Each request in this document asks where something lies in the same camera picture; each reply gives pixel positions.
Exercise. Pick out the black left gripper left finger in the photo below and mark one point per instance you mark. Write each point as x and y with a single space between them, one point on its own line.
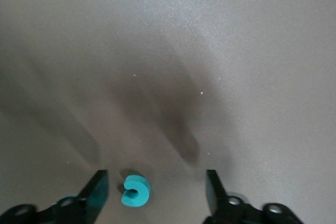
78 211

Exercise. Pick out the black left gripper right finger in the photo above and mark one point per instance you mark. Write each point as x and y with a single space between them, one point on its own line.
236 212

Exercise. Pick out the teal foam letter c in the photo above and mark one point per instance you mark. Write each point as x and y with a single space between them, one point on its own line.
143 191

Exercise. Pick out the brown table cover sheet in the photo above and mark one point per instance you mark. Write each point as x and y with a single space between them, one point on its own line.
168 51

